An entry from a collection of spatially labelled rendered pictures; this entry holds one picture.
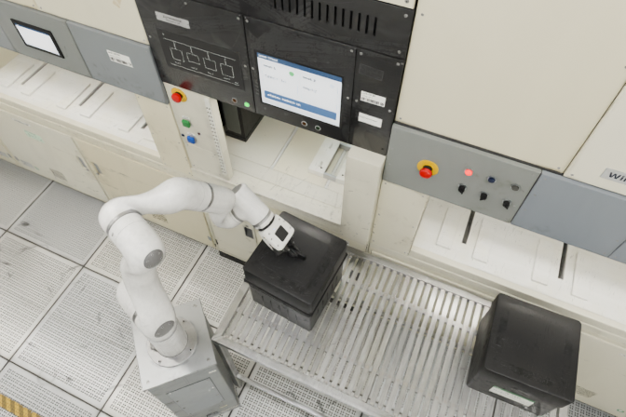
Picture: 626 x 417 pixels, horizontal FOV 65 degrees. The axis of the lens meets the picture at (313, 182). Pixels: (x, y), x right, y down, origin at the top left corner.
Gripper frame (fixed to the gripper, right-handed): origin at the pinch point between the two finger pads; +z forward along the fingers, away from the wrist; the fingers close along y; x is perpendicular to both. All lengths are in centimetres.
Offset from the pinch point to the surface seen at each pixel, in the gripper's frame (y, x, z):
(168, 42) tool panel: 23, 6, -80
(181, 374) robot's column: -51, 36, 9
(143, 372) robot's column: -57, 45, 0
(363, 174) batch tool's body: 25.2, -27.6, -8.5
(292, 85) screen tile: 27, -25, -47
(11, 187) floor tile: -4, 232, -78
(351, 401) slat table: -28, -6, 51
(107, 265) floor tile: -15, 164, -11
